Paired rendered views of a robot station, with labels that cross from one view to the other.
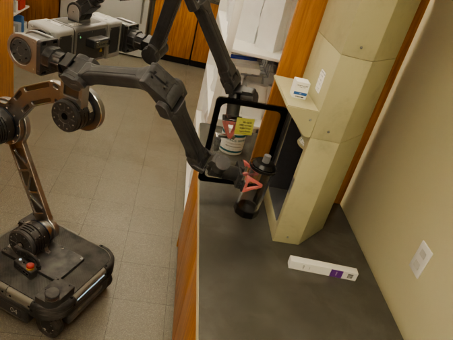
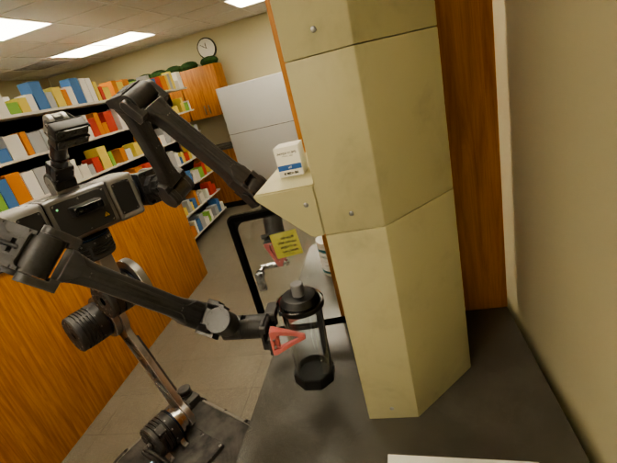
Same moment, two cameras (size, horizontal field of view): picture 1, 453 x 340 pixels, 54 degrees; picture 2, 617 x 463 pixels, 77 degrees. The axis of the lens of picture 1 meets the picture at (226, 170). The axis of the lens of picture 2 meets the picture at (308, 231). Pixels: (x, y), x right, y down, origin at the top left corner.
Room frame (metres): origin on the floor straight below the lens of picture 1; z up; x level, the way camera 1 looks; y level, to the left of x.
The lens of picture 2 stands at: (0.83, -0.50, 1.69)
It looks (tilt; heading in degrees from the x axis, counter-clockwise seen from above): 22 degrees down; 25
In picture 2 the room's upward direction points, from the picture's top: 14 degrees counter-clockwise
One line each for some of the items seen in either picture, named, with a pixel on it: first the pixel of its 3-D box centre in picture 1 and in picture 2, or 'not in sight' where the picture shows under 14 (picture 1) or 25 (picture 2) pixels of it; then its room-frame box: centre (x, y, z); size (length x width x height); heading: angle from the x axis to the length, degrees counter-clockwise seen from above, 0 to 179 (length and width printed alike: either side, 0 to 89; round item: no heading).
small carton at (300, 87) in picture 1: (299, 88); (290, 158); (1.54, -0.17, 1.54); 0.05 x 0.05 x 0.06; 11
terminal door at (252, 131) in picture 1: (241, 144); (297, 270); (1.70, -0.03, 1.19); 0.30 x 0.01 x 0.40; 106
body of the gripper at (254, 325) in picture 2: (231, 173); (259, 325); (1.46, -0.02, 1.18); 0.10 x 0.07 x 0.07; 13
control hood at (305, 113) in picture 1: (290, 104); (303, 188); (1.58, -0.17, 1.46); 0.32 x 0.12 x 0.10; 11
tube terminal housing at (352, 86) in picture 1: (324, 144); (396, 231); (1.62, -0.35, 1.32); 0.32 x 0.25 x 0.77; 11
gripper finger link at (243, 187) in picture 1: (250, 181); (286, 333); (1.45, -0.10, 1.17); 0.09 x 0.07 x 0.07; 103
